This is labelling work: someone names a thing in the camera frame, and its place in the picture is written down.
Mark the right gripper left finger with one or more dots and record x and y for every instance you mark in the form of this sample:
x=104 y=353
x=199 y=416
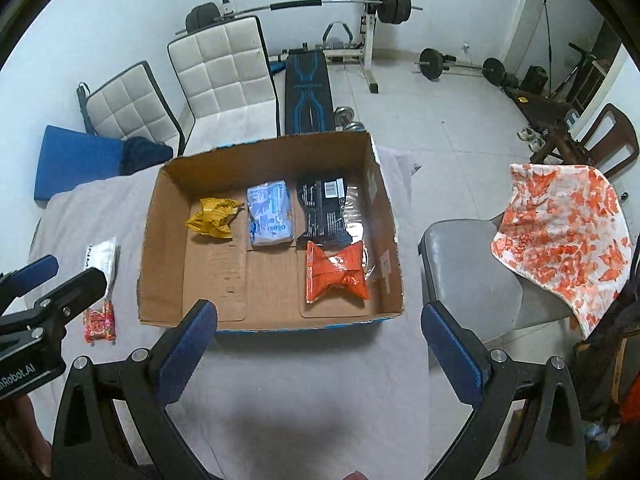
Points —
x=89 y=442

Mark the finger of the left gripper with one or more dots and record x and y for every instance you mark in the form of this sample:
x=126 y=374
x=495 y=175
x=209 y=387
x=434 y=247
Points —
x=18 y=283
x=46 y=320

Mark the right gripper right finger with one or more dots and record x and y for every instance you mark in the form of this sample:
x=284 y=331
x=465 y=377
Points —
x=549 y=442

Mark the white tissue pack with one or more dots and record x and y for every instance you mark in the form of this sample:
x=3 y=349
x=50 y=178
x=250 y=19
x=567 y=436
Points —
x=103 y=256

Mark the red candy packet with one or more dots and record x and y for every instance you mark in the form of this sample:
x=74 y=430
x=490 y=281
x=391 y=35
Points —
x=98 y=321

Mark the yellow snack packet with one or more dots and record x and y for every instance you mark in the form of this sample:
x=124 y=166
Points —
x=214 y=217

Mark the blue wet wipes pack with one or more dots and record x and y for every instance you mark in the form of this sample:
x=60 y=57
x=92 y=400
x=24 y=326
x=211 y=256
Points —
x=270 y=215

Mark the orange snack packet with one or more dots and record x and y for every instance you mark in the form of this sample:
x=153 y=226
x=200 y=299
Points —
x=343 y=270

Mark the black snack packet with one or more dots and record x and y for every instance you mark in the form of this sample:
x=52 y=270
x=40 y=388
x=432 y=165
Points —
x=323 y=202

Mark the blue cushion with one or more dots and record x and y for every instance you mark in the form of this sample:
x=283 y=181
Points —
x=69 y=158

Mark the dark navy cloth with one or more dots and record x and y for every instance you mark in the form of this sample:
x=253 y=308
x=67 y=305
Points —
x=139 y=154

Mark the left white quilted chair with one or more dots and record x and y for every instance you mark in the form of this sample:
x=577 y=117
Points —
x=131 y=105

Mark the white quilted chair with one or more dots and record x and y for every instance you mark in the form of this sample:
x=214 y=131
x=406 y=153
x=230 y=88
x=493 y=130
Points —
x=223 y=72
x=131 y=105

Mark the grey table cloth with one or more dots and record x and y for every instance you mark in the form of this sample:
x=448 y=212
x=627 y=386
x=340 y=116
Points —
x=317 y=404

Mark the grey plastic chair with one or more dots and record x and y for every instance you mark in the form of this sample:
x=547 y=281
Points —
x=484 y=296

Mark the open cardboard box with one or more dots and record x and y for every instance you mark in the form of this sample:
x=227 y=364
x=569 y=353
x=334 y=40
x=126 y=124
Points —
x=263 y=289

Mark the orange white patterned cloth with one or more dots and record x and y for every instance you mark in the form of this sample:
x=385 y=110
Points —
x=564 y=230

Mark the right white quilted chair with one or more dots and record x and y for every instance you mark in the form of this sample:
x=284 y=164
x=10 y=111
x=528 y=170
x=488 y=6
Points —
x=223 y=72

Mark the black blue weight bench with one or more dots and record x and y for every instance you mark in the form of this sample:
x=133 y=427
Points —
x=308 y=105

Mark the chrome dumbbell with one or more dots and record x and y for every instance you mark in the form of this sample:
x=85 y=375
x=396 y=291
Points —
x=344 y=119

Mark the brown wooden chair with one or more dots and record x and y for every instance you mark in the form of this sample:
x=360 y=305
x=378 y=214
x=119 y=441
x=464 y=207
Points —
x=560 y=144

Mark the white squat rack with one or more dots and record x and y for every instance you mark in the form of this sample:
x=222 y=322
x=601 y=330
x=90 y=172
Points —
x=340 y=45

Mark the barbell on floor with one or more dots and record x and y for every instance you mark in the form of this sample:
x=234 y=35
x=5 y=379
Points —
x=432 y=64

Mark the barbell on rack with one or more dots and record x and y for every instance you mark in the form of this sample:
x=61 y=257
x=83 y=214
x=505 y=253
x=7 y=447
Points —
x=392 y=12

